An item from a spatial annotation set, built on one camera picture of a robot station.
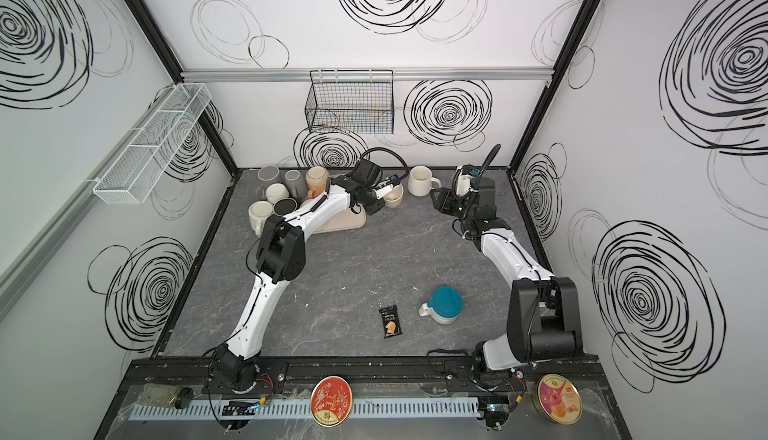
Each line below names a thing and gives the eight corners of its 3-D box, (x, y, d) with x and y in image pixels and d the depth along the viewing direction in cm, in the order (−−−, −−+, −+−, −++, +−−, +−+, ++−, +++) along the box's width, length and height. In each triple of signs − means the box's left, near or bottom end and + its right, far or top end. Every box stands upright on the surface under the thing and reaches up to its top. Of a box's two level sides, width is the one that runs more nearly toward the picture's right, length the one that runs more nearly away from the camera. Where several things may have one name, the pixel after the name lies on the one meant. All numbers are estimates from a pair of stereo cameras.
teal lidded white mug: (420, 315, 86) (423, 304, 79) (439, 292, 90) (443, 279, 83) (443, 335, 82) (447, 325, 75) (461, 309, 87) (467, 298, 80)
